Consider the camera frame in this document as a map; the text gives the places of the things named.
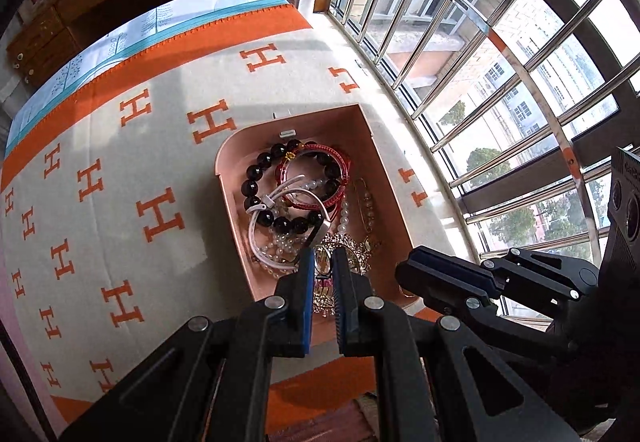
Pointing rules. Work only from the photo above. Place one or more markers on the gold crystal brooch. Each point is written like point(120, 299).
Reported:
point(350, 247)

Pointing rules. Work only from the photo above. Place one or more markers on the tree print bedsheet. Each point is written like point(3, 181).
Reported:
point(150, 22)

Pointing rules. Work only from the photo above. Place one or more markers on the white wristband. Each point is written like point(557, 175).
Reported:
point(257, 222)

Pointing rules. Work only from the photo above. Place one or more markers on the brown striped cloth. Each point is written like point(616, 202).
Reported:
point(335, 422)

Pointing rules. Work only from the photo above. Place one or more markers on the beige and orange patterned blanket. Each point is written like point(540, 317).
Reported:
point(150, 147)

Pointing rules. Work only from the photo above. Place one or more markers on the barred window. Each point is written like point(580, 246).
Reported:
point(500, 22)

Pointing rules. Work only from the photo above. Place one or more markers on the red bangle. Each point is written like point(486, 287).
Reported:
point(320, 150)

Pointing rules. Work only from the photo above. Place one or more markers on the pink jewelry box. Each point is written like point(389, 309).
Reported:
point(360, 137)

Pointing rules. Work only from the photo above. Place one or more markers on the gold pearl pin brooch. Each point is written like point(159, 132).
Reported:
point(367, 212)

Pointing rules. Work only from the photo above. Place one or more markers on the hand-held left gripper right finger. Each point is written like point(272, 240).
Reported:
point(341, 302)

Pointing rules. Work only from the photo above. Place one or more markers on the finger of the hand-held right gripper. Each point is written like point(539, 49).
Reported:
point(540, 267)
point(440, 277)

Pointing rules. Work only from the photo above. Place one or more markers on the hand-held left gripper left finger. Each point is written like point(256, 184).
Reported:
point(307, 302)

